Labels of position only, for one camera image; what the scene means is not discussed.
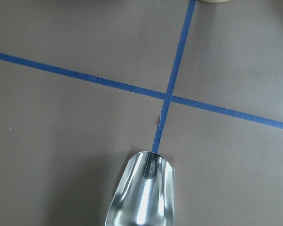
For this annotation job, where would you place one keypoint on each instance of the metal ice scoop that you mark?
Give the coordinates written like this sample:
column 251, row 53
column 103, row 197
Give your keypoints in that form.
column 145, row 195

